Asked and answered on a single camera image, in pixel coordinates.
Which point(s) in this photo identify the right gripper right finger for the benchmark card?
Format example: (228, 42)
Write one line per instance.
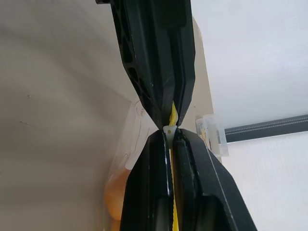
(211, 197)

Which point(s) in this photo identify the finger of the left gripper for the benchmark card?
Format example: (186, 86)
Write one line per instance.
(185, 60)
(142, 60)

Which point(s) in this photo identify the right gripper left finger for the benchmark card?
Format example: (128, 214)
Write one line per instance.
(144, 192)

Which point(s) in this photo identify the orange seeded bread roll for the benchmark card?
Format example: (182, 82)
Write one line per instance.
(115, 192)

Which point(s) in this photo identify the clear yellow zipper bag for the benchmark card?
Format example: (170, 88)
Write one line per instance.
(169, 132)

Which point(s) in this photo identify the clear plastic box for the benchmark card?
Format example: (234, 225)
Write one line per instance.
(216, 134)

